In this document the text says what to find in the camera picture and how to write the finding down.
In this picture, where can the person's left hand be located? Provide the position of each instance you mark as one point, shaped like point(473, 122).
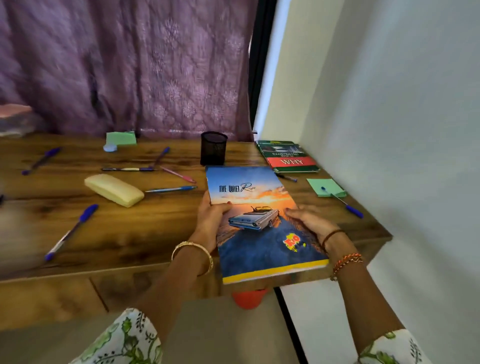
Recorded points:
point(206, 228)

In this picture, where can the person's right hand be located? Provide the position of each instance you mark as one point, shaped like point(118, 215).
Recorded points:
point(315, 221)

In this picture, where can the green sticky notes pad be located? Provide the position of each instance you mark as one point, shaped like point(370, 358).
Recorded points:
point(122, 138)
point(318, 183)

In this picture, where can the blue capped pen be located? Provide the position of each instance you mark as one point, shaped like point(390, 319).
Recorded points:
point(354, 210)
point(162, 156)
point(89, 214)
point(52, 153)

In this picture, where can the black pen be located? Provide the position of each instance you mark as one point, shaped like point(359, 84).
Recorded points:
point(287, 177)

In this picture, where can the light blue pen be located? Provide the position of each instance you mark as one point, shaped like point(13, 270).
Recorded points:
point(171, 189)

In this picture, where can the pink pen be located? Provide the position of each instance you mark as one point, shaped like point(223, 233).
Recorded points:
point(178, 174)

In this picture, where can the blue and white notebook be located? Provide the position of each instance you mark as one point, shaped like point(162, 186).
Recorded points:
point(258, 195)

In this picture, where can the green and red book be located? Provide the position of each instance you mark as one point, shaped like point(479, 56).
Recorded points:
point(288, 157)

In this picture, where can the black mesh pen holder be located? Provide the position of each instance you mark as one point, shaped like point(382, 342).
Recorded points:
point(213, 150)

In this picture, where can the dark blue patterned pen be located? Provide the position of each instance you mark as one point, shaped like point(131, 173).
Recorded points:
point(127, 169)

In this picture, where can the yellow pencil case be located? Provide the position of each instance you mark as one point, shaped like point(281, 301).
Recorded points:
point(114, 190)

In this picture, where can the small round blue tape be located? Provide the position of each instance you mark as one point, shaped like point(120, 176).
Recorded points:
point(110, 148)

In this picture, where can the person's left forearm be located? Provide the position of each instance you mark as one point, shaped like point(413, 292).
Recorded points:
point(176, 288)

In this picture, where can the person's right forearm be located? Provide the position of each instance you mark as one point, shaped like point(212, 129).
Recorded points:
point(360, 300)

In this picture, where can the wooden desk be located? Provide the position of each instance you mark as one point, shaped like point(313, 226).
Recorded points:
point(150, 225)

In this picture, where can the gold bangle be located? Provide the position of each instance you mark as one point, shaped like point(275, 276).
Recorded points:
point(207, 255)

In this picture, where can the orange bucket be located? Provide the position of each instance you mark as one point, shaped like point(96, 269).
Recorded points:
point(249, 299)

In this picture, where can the left floral white green sleeve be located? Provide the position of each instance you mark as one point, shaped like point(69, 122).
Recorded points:
point(123, 341)

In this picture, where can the floral white green sleeve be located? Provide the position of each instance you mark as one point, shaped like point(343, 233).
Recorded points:
point(123, 341)
point(393, 348)

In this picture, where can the right floral white green sleeve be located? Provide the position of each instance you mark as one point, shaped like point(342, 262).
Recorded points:
point(393, 348)

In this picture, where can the purple patterned curtain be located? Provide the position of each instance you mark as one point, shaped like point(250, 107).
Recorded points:
point(131, 67)

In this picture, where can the clear container pink lid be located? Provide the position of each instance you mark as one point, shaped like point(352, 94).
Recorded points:
point(15, 118)

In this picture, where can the black window frame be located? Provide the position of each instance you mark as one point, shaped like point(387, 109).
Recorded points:
point(262, 56)

